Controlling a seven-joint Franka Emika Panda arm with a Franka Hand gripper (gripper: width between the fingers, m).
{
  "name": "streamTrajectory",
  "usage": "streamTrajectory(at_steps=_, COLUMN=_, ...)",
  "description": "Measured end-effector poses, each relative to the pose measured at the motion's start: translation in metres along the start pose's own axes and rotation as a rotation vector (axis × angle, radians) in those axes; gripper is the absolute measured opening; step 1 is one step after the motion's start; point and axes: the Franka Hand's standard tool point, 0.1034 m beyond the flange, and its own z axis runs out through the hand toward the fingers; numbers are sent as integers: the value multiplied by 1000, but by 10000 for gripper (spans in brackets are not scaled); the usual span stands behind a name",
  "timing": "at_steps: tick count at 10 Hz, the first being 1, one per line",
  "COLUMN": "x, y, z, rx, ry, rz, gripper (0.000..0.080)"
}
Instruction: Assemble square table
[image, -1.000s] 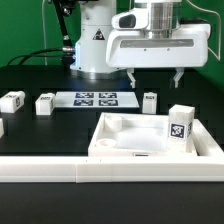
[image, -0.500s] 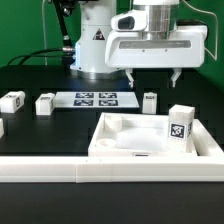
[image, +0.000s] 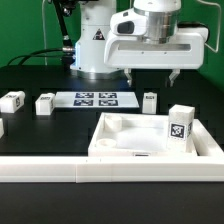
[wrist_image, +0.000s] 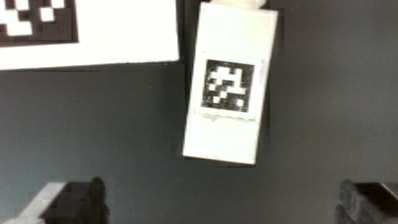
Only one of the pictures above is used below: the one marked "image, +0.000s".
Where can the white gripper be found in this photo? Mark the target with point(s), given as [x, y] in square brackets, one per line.
[184, 50]

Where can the white square tabletop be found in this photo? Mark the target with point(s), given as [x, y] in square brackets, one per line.
[119, 134]

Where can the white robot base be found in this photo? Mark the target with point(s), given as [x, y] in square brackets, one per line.
[89, 49]

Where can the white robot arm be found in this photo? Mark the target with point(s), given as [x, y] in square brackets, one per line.
[150, 36]

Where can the white marker sheet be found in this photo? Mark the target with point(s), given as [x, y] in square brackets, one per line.
[96, 100]

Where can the white U-shaped obstacle fence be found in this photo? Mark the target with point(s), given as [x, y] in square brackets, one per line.
[208, 165]

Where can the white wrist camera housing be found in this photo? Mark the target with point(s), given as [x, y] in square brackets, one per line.
[128, 23]

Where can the black camera stand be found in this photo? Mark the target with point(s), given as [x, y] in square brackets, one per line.
[64, 8]

